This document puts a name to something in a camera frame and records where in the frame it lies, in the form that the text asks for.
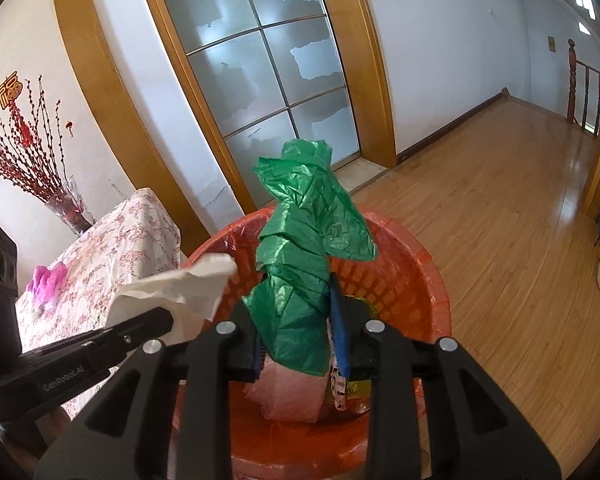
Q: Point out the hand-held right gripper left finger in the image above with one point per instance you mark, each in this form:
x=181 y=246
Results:
x=240 y=342

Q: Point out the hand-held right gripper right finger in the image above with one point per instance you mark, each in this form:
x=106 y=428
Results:
x=338 y=332

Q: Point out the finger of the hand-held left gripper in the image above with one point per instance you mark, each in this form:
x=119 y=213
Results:
x=140 y=327

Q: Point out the white tissue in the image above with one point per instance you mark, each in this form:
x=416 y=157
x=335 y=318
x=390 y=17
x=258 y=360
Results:
x=180 y=290

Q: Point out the red plastic waste basket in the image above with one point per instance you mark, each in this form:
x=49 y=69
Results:
x=410 y=270

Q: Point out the white patterned wrapper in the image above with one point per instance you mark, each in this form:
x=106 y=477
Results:
x=338 y=385

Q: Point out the floral tablecloth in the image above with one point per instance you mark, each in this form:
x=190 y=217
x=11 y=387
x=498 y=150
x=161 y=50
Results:
x=115 y=240

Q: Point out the magenta plastic bag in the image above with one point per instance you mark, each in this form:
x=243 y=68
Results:
x=47 y=282

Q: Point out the glass vase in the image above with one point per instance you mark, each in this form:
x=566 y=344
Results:
x=72 y=207

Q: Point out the red blossom branches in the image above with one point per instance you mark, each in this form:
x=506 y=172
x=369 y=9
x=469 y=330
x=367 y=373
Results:
x=25 y=160

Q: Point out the frosted glass sliding door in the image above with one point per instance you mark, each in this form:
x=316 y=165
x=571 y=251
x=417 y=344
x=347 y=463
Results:
x=260 y=60

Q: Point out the wooden stair railing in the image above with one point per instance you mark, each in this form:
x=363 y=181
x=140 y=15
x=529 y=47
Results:
x=572 y=85

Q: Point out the red knot wall hanging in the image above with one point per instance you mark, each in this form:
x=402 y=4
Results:
x=12 y=97

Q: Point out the wooden door frame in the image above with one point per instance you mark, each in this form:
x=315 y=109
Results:
x=105 y=60

